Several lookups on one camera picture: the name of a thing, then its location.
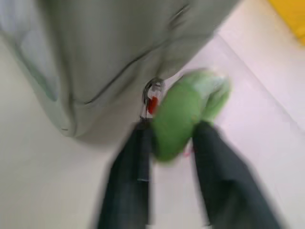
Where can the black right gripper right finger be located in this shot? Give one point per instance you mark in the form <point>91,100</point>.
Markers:
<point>228,186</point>

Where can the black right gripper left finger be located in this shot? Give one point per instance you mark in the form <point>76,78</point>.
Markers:
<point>126,181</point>

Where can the pale green zip pouch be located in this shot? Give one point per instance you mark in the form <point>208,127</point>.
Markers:
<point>100,66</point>

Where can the yellow object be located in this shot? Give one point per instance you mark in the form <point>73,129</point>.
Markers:
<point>291,16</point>

